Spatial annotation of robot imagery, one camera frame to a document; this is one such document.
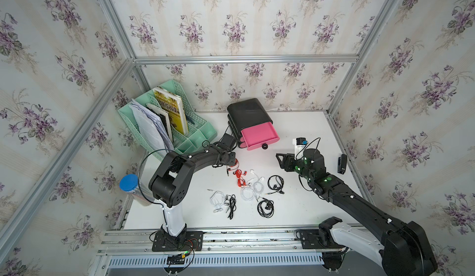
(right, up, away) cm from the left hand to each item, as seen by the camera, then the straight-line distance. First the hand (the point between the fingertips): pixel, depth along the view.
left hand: (231, 160), depth 96 cm
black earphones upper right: (+24, -13, -10) cm, 29 cm away
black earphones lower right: (+16, -19, -15) cm, 29 cm away
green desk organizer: (-17, +15, +4) cm, 23 cm away
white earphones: (+11, -12, -8) cm, 19 cm away
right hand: (+24, +5, -14) cm, 29 cm away
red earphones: (+2, -2, -2) cm, 3 cm away
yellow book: (-29, +29, -5) cm, 42 cm away
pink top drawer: (+14, +13, -8) cm, 21 cm away
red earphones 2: (+5, -9, -7) cm, 13 cm away
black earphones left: (+1, -18, -15) cm, 23 cm away
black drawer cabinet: (+7, +24, +2) cm, 25 cm away
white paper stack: (-33, +17, -20) cm, 42 cm away
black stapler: (+57, -1, -3) cm, 57 cm away
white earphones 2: (-6, -16, -12) cm, 21 cm away
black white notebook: (-33, +22, -5) cm, 40 cm away
